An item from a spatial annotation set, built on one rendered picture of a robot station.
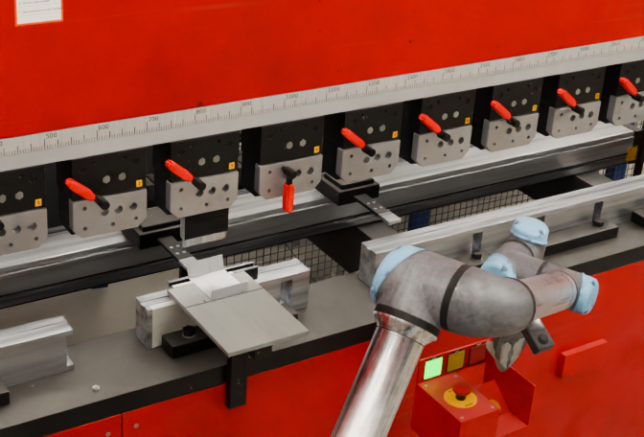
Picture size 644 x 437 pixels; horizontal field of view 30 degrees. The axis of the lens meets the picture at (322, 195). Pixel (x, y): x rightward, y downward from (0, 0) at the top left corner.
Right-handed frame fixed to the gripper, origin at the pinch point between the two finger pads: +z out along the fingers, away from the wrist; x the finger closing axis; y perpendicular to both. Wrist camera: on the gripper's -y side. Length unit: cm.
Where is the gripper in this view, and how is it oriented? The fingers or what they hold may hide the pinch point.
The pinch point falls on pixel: (505, 368)
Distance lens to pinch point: 263.5
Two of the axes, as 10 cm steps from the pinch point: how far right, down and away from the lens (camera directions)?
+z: -1.1, 8.6, 5.0
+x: -8.5, 1.8, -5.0
